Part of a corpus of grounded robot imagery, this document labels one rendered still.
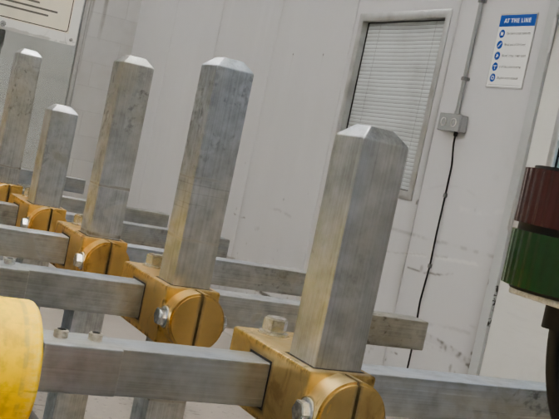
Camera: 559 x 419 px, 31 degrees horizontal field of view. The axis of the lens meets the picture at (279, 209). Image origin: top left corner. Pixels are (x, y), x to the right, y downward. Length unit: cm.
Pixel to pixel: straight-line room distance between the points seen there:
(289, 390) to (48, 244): 53
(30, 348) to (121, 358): 6
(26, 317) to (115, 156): 51
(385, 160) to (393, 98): 495
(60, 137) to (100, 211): 26
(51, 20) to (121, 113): 183
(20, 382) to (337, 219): 21
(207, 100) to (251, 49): 636
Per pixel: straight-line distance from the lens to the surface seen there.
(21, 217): 135
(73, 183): 217
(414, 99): 541
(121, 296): 89
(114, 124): 109
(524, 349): 443
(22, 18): 289
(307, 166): 616
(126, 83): 109
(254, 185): 674
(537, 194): 41
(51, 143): 133
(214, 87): 85
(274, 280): 123
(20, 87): 157
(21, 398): 60
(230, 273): 121
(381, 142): 64
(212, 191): 86
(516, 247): 41
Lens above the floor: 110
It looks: 3 degrees down
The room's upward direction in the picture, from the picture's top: 12 degrees clockwise
